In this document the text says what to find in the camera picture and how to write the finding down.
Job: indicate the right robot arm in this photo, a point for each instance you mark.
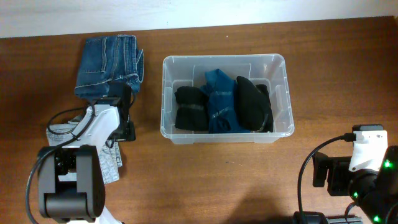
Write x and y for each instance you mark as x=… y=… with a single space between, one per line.
x=375 y=192

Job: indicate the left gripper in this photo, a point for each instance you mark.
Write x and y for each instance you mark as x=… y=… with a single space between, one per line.
x=128 y=132

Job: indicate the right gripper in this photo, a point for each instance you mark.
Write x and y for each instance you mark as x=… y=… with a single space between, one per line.
x=324 y=165

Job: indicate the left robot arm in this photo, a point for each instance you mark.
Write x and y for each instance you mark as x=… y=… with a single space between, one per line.
x=70 y=181

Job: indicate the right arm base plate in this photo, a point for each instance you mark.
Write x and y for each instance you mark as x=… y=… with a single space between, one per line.
x=320 y=218

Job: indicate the blue garment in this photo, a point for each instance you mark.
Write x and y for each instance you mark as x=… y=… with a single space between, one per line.
x=220 y=90

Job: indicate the small black garment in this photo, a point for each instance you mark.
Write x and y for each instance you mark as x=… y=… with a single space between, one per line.
x=192 y=112

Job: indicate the light blue jeans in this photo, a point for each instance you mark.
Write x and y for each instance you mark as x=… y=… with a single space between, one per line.
x=109 y=157

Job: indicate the clear plastic storage container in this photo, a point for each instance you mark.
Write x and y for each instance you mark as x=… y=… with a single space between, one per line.
x=189 y=70

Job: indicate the dark blue folded jeans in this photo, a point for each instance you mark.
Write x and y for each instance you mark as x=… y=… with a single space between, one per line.
x=109 y=59

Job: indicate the large black garment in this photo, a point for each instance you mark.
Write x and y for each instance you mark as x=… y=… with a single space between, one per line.
x=253 y=106

